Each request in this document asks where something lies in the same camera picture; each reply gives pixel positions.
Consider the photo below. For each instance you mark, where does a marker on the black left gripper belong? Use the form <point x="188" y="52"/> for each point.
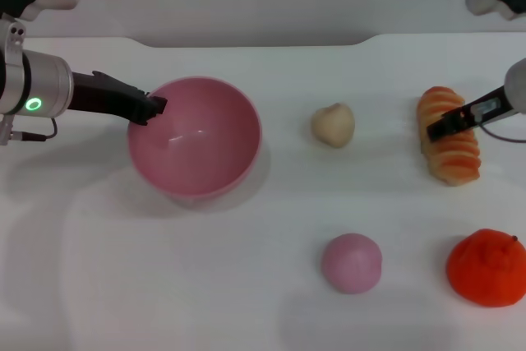
<point x="107" y="96"/>

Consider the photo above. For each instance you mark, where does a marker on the beige peach-shaped bun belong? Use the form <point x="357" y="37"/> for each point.
<point x="333" y="127"/>

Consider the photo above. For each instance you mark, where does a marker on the pink plastic bowl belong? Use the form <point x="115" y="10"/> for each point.
<point x="197" y="145"/>

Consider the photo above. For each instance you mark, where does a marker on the long ridged orange bread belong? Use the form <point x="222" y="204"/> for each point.
<point x="452" y="158"/>

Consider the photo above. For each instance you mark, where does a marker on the orange-red persimmon bun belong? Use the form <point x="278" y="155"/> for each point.
<point x="489" y="273"/>

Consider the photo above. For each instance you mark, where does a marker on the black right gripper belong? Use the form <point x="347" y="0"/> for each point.
<point x="485" y="110"/>

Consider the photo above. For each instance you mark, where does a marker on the pink round bun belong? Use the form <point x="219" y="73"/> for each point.
<point x="351" y="264"/>

